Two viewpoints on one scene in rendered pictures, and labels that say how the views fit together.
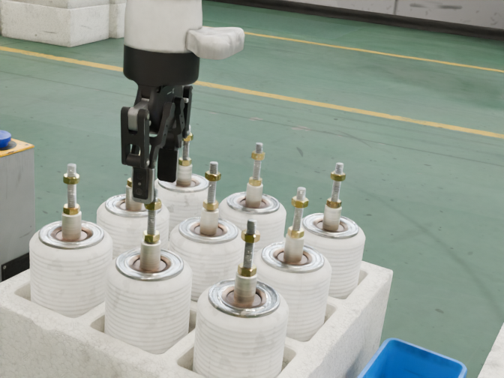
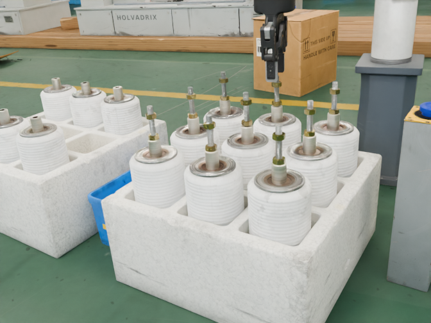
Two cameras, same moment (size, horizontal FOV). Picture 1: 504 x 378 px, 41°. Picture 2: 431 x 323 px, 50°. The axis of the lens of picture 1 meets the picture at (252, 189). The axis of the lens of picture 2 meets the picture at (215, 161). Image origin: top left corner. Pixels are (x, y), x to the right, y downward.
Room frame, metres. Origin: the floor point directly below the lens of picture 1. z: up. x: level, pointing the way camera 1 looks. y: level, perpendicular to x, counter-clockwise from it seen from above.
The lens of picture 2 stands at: (1.55, 0.09, 0.57)
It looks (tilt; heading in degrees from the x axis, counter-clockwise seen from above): 25 degrees down; 187
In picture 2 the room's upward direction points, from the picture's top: 4 degrees counter-clockwise
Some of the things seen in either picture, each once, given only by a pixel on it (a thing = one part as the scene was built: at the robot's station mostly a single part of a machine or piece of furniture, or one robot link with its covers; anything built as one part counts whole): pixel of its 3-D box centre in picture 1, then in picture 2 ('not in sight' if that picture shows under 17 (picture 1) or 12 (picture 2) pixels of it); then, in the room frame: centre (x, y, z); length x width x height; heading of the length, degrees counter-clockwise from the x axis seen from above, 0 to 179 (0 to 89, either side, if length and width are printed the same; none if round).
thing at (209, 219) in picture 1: (209, 220); (247, 134); (0.77, 0.05, 0.26); 0.02 x 0.02 x 0.03
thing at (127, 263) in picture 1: (149, 264); (277, 120); (0.67, 0.10, 0.25); 0.08 x 0.08 x 0.01
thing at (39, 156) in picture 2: not in sight; (47, 169); (0.69, -0.39, 0.16); 0.10 x 0.10 x 0.18
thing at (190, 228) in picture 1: (208, 230); (247, 140); (0.77, 0.05, 0.25); 0.08 x 0.08 x 0.01
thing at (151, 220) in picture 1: (151, 221); (276, 94); (0.67, 0.10, 0.30); 0.01 x 0.01 x 0.08
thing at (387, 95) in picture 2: not in sight; (385, 118); (0.40, 0.38, 0.15); 0.15 x 0.15 x 0.30; 72
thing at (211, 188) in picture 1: (211, 191); (246, 113); (0.77, 0.05, 0.30); 0.01 x 0.01 x 0.08
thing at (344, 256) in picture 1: (321, 286); (161, 199); (0.82, -0.11, 0.16); 0.10 x 0.10 x 0.18
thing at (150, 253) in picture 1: (150, 253); (276, 113); (0.67, 0.10, 0.26); 0.02 x 0.02 x 0.03
